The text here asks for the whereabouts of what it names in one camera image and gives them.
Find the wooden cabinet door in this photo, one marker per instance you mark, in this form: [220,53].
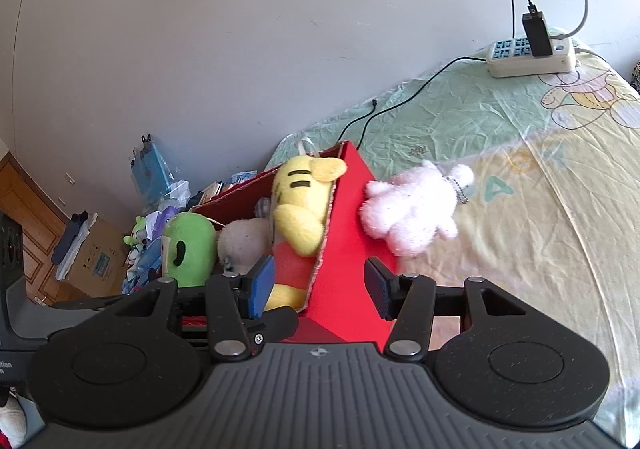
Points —
[30,209]

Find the yellow tiger plush toy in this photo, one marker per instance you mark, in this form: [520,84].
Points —
[300,224]

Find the green plush toy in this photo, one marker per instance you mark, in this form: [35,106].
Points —
[192,249]

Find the black charger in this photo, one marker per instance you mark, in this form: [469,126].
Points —
[537,34]

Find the printed bedsheet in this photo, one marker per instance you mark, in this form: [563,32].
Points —
[540,169]

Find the white power strip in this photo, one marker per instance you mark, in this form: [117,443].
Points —
[520,64]

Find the brown cardboard box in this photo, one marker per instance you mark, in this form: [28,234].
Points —
[100,259]

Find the white fluffy plush toy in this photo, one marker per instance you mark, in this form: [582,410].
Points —
[415,209]

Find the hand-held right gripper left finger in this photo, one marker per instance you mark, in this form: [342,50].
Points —
[262,286]

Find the red cardboard box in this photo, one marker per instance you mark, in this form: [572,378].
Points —
[350,239]

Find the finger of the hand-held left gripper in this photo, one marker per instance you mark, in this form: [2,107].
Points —
[280,324]

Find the blue plastic packet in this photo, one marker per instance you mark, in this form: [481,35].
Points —
[150,169]

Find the beige plush toy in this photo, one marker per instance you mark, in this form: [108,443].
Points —
[245,239]

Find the dark spotted cloth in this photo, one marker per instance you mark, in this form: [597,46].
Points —
[636,76]

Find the pile of small toys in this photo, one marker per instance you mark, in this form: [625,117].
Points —
[150,234]

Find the dark blue garment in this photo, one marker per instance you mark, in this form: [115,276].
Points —
[70,239]

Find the white wall socket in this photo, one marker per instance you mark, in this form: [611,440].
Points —
[69,179]

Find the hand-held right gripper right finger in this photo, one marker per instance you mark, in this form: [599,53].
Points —
[380,289]

